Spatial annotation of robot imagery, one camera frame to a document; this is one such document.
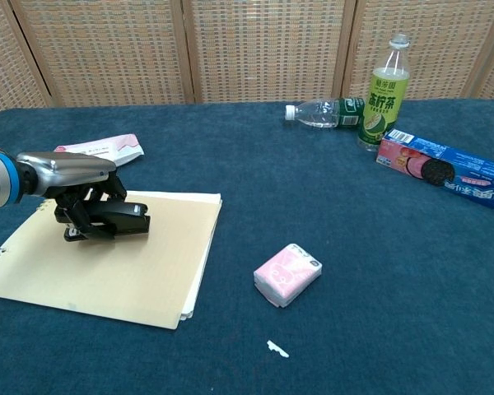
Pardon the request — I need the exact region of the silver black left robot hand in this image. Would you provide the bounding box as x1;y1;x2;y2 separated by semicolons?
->
15;151;128;242

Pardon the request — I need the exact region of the black stapler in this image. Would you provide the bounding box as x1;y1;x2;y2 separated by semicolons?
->
63;199;151;243

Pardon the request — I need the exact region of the pink white wet wipes pack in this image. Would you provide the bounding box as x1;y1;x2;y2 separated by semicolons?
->
54;133;146;167

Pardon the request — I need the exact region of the tan spiral notebook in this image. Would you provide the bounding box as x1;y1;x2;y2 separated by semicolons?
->
0;185;223;331

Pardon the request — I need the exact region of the woven wooden folding screen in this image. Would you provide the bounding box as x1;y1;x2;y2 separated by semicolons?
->
0;0;494;121

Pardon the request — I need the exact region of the pink pocket tissue pack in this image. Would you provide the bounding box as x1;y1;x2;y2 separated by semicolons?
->
253;243;324;309

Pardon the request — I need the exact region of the clear water bottle green label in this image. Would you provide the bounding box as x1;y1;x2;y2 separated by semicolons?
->
284;97;366;131

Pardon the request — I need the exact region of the white paper scrap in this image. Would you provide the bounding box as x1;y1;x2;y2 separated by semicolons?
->
265;339;291;359

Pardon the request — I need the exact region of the green lemon tea bottle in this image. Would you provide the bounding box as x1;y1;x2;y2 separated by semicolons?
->
357;33;411;153

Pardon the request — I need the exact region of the blue table cloth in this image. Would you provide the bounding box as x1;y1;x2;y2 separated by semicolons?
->
0;97;494;395

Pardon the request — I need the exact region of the blue sandwich cookie box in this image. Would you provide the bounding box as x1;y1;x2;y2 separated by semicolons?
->
375;128;494;211

